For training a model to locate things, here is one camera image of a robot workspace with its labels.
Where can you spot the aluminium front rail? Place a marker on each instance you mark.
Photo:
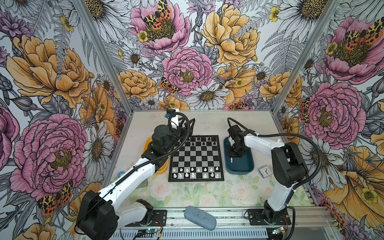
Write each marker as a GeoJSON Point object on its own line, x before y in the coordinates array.
{"type": "Point", "coordinates": [106, 221]}

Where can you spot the small white square clock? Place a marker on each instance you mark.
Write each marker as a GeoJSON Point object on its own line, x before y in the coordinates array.
{"type": "Point", "coordinates": [265, 172]}

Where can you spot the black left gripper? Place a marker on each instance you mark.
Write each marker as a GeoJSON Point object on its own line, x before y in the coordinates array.
{"type": "Point", "coordinates": [184, 130]}

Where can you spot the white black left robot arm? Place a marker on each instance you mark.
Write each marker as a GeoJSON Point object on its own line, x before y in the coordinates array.
{"type": "Point", "coordinates": [113, 195]}

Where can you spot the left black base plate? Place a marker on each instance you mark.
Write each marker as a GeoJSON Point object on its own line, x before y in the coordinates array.
{"type": "Point", "coordinates": [155, 218]}

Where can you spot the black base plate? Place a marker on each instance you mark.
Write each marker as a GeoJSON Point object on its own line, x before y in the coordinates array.
{"type": "Point", "coordinates": [155, 218]}
{"type": "Point", "coordinates": [266, 217]}

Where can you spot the yellow plastic tray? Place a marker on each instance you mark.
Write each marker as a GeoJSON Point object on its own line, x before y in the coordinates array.
{"type": "Point", "coordinates": [165, 164]}

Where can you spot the black white chessboard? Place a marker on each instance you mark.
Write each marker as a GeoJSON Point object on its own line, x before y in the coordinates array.
{"type": "Point", "coordinates": [198, 160]}

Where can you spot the grey blue oval pouch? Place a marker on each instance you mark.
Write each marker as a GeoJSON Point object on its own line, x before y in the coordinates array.
{"type": "Point", "coordinates": [200, 218]}

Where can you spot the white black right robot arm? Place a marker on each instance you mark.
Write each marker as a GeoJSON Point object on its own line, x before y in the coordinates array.
{"type": "Point", "coordinates": [289, 167]}

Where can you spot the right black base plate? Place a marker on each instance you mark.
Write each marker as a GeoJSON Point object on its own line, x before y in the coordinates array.
{"type": "Point", "coordinates": [266, 217]}

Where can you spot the teal plastic tray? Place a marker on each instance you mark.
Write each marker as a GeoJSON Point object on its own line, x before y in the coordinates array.
{"type": "Point", "coordinates": [235, 165]}

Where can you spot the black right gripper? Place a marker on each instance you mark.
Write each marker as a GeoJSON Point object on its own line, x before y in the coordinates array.
{"type": "Point", "coordinates": [231, 154]}

